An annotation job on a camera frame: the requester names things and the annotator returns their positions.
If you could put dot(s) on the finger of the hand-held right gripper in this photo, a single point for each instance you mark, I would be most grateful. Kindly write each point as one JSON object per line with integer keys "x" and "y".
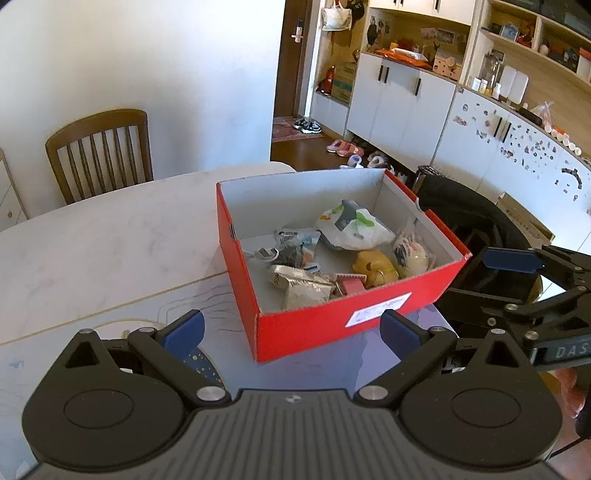
{"x": 545, "y": 311}
{"x": 512, "y": 259}

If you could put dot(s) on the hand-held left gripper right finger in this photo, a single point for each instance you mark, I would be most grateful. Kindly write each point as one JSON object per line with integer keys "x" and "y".
{"x": 401, "y": 334}

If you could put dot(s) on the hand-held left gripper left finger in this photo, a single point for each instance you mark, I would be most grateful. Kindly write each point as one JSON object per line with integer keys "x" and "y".
{"x": 182, "y": 332}

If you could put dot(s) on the pink red small box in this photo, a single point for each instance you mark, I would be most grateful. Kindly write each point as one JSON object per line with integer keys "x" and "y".
{"x": 351, "y": 284}

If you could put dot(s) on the yellow duck toy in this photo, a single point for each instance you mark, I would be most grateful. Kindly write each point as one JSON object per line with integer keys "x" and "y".
{"x": 371, "y": 265}

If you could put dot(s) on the clear bun packet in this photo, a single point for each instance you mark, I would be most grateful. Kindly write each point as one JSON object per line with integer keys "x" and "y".
{"x": 413, "y": 256}

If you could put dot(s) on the red cardboard box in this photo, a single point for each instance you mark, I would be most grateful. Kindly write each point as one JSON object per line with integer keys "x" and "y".
{"x": 300, "y": 332}

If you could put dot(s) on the silver snack packet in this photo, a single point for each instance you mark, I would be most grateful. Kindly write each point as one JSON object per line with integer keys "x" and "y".
{"x": 300, "y": 288}

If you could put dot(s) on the wet wipes pack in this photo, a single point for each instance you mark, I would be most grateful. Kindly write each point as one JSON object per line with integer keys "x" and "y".
{"x": 355, "y": 230}

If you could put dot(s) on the dark seaweed packet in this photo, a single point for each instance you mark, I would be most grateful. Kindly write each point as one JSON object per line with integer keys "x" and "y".
{"x": 291, "y": 256}

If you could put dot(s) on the white chicken sausage packet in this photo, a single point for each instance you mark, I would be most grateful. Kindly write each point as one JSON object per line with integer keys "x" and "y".
{"x": 295, "y": 236}

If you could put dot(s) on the printed marble desktop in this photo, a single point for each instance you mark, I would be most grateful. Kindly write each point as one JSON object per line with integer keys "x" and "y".
{"x": 115, "y": 240}

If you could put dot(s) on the person's right hand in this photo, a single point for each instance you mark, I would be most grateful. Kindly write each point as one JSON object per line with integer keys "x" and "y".
{"x": 570, "y": 392}

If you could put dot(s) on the open cardboard box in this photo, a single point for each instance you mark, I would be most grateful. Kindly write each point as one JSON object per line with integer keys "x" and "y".
{"x": 526, "y": 221}

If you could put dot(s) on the black chair with jacket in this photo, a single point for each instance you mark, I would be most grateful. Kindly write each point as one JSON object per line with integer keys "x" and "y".
{"x": 461, "y": 203}

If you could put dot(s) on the long white sticker cabinet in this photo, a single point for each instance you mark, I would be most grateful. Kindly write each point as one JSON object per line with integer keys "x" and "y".
{"x": 517, "y": 157}

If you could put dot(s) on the white two-door cabinet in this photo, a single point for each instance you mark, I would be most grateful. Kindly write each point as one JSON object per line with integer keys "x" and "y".
{"x": 397, "y": 106}

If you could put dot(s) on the pink slippers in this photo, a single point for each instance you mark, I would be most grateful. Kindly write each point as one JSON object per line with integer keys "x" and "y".
{"x": 344, "y": 148}

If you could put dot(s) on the white side cabinet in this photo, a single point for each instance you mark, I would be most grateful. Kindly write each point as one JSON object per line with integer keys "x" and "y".
{"x": 11, "y": 194}

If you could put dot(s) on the patterned doormat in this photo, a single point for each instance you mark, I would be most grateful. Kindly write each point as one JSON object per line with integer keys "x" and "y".
{"x": 284, "y": 130}

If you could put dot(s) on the wooden chair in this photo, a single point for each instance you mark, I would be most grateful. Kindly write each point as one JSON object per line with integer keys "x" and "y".
{"x": 92, "y": 122}

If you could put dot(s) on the black sneakers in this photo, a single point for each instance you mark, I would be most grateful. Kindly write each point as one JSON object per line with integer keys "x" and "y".
{"x": 308, "y": 125}

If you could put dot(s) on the orange flat packet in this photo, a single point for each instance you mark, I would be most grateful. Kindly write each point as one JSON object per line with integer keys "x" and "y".
{"x": 401, "y": 53}

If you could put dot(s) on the printed storage carton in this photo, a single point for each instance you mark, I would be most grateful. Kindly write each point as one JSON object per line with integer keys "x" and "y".
{"x": 344, "y": 81}

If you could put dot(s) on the red toy figure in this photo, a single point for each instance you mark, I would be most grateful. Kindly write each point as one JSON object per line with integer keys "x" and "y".
{"x": 325, "y": 83}

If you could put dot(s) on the brown door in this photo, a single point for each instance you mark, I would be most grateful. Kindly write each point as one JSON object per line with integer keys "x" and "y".
{"x": 288, "y": 60}

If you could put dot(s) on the black cap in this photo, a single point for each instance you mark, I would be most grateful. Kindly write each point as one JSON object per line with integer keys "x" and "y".
{"x": 358, "y": 9}

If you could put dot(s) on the white tote bag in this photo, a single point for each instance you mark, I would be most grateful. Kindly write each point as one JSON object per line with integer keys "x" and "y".
{"x": 336, "y": 16}

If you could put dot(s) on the white wall cabinet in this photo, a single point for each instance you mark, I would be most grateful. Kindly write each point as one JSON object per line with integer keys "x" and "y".
{"x": 425, "y": 9}

